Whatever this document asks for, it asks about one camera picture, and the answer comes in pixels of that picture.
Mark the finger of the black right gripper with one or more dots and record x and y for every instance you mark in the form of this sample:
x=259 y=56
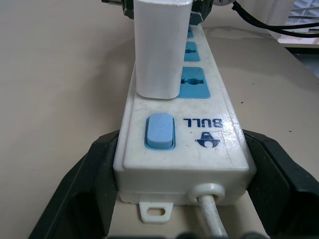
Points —
x=198 y=16
x=127 y=8

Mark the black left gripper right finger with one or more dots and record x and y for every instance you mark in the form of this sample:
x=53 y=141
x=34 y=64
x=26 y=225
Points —
x=286 y=189

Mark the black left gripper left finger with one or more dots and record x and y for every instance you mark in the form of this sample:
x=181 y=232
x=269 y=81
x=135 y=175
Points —
x=74 y=189

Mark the white charger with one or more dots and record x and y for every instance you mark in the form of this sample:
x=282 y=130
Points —
x=158 y=49

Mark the white power strip blue sockets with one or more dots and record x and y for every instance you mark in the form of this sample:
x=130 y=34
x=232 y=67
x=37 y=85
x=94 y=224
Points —
x=199 y=149

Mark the window with white bars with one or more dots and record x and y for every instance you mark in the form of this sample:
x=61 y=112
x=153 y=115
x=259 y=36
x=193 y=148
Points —
x=305 y=11

